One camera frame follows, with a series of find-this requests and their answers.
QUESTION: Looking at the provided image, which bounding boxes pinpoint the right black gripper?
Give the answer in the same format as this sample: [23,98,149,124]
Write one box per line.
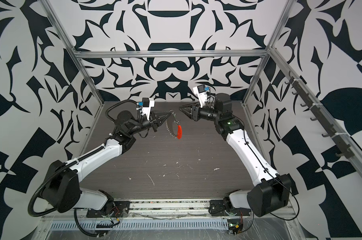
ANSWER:
[181,102,224,124]

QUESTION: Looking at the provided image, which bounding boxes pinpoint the silver keyring with red tag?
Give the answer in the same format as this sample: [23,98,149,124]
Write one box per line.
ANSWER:
[166,112,182,140]

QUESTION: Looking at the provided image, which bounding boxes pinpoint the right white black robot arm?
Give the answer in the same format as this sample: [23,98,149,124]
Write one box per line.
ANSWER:
[179,94,292,217]

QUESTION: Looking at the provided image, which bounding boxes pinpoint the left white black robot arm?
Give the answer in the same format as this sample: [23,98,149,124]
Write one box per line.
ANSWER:
[28,111,174,217]

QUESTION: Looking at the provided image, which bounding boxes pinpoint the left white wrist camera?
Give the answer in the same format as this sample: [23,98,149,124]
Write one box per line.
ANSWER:
[138,98,155,121]

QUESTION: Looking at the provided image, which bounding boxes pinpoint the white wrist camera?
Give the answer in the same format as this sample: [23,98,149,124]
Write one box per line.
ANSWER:
[138,98,155,121]
[193,84,209,108]

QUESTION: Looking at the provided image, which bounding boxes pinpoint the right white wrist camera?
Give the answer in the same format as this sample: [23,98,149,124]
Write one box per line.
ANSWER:
[193,84,209,108]

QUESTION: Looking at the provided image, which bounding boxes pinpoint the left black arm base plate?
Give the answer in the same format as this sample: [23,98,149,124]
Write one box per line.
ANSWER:
[86,201,131,218]

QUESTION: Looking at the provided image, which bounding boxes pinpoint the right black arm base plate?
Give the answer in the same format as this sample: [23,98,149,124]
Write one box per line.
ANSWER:
[208,198,251,217]

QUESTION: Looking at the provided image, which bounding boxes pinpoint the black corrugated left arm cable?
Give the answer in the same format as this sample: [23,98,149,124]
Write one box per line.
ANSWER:
[27,99,140,238]

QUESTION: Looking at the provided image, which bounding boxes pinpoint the white slotted cable duct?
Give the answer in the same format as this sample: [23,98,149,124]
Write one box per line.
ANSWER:
[50,219,228,231]

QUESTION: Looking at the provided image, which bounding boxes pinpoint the black wall hook rail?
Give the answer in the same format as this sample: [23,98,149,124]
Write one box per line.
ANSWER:
[286,71,355,159]

